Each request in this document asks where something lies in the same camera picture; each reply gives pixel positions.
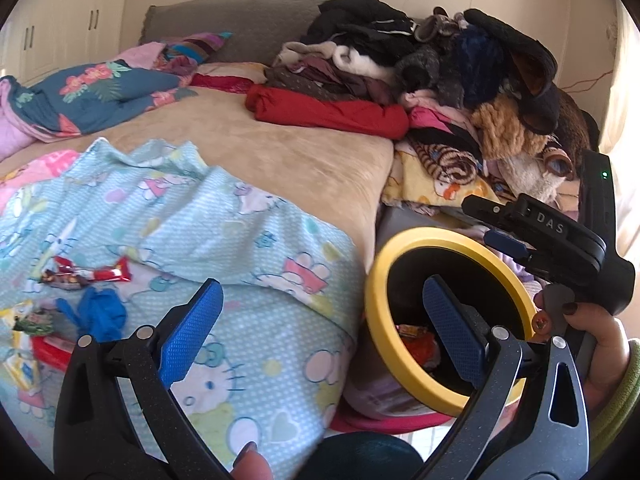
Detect yellow rimmed trash bin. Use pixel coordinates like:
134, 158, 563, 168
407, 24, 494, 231
343, 226, 536, 424

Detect right hand painted nails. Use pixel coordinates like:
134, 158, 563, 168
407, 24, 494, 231
562, 302, 630, 416

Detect left hand thumb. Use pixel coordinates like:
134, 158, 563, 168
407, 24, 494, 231
231, 441, 273, 480

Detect red barcode package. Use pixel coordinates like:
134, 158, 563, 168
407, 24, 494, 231
30, 335, 75, 373

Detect yellow snack wrapper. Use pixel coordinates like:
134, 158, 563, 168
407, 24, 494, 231
1, 300, 40, 393

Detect blue rubber glove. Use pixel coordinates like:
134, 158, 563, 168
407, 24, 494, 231
55, 287, 127, 342

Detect green cartoon snack wrapper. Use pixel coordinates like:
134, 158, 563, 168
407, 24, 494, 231
13, 310, 54, 337

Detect red candy bar wrapper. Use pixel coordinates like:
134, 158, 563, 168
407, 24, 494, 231
39, 257, 131, 290

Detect pile of mixed clothes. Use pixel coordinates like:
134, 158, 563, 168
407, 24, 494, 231
263, 0, 591, 216

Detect light blue Hello Kitty blanket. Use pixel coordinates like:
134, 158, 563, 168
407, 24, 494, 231
1, 139, 364, 479

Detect beige bed cover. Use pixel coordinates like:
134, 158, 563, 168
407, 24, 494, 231
1, 88, 393, 292

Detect red garment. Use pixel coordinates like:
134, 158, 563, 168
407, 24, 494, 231
245, 84, 410, 141

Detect pink cartoon blanket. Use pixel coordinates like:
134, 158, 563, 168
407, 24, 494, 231
0, 150, 79, 210

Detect blue floral quilt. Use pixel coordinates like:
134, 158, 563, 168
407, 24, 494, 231
1, 44, 198, 159

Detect red and cream pillow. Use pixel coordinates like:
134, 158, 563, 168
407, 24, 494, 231
191, 62, 267, 94

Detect striped colourful cloth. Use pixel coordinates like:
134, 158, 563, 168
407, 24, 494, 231
153, 32, 232, 76

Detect grey headboard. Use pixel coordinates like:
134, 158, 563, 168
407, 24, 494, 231
139, 0, 326, 65

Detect white wardrobe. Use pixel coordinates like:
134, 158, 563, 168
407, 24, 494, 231
1, 0, 125, 86

